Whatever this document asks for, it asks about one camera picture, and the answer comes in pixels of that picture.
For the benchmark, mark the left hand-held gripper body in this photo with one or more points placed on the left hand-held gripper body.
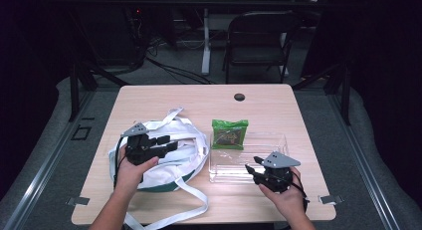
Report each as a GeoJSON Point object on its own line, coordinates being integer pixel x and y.
{"type": "Point", "coordinates": [141, 147]}

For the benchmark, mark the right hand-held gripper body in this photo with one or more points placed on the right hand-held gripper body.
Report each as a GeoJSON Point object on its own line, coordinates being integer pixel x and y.
{"type": "Point", "coordinates": [277, 172]}

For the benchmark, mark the white cloth bag green base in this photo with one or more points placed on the white cloth bag green base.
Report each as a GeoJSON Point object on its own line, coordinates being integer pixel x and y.
{"type": "Point", "coordinates": [179, 163]}

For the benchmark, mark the clear plastic tray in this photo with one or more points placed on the clear plastic tray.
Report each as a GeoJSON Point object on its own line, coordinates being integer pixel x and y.
{"type": "Point", "coordinates": [232, 163]}

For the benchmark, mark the green snack packet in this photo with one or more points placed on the green snack packet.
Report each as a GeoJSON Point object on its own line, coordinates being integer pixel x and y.
{"type": "Point", "coordinates": [229, 135]}

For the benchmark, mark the person's right hand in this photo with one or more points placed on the person's right hand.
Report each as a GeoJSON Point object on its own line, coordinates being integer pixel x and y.
{"type": "Point", "coordinates": [288, 198]}

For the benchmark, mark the person's left hand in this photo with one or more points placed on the person's left hand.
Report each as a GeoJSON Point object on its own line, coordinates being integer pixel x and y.
{"type": "Point", "coordinates": [132, 175]}

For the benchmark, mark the black metal stand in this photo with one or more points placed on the black metal stand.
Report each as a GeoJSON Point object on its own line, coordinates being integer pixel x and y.
{"type": "Point", "coordinates": [345, 94]}
{"type": "Point", "coordinates": [74, 90]}

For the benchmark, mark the white desk leg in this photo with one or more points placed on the white desk leg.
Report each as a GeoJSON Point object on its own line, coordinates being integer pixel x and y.
{"type": "Point", "coordinates": [206, 50]}

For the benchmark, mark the dark computer tower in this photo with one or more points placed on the dark computer tower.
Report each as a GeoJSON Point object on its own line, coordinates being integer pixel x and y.
{"type": "Point", "coordinates": [116, 34]}

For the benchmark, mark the black folding chair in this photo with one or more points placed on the black folding chair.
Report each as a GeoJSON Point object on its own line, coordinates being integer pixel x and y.
{"type": "Point", "coordinates": [258, 41]}

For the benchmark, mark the metal floor rail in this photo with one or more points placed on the metal floor rail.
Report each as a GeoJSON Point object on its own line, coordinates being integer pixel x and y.
{"type": "Point", "coordinates": [49, 163]}
{"type": "Point", "coordinates": [361, 163]}

